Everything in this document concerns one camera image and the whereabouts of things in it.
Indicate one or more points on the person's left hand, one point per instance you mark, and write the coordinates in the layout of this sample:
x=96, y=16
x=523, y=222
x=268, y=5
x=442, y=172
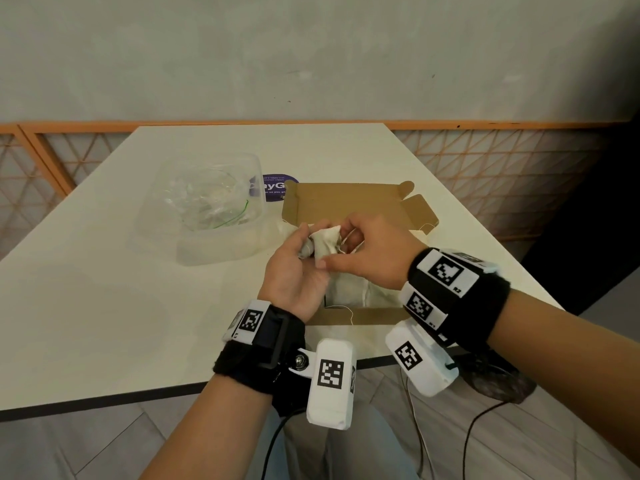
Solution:
x=290, y=279

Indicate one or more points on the person's right hand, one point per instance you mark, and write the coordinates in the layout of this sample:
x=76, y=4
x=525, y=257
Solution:
x=385, y=249

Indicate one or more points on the bunch of tea bags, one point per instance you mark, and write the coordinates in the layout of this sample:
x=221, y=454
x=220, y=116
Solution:
x=325, y=242

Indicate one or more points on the rows of packed tea bags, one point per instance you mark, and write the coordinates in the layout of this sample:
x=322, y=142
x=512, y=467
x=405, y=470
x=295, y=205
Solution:
x=355, y=292

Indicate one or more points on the brown paper box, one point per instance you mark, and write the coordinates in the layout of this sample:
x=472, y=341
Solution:
x=350, y=197

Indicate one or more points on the clear plastic container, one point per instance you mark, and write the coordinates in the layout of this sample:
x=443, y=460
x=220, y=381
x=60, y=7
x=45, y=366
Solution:
x=160, y=229

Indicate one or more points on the person's right forearm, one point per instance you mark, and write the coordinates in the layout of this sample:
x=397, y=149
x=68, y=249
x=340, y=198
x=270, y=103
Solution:
x=565, y=364

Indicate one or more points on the person's left forearm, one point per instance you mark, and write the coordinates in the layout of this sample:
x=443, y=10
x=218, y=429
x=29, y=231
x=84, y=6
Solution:
x=210, y=434

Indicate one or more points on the black marker wristband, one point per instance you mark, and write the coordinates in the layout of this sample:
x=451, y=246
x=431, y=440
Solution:
x=475, y=314
x=245, y=364

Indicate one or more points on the round purple sticker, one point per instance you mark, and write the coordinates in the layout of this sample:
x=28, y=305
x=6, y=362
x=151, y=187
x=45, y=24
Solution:
x=280, y=180

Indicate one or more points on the orange lattice fence panel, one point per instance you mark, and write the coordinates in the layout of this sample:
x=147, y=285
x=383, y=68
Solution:
x=25, y=189
x=500, y=164

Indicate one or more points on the dark grey floor object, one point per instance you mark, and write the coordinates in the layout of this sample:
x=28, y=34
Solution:
x=505, y=384

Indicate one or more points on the grey trousers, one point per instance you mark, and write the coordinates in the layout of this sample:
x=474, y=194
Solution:
x=370, y=444

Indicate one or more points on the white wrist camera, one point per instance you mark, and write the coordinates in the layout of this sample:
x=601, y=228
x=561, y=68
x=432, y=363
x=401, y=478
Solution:
x=430, y=379
x=330, y=414

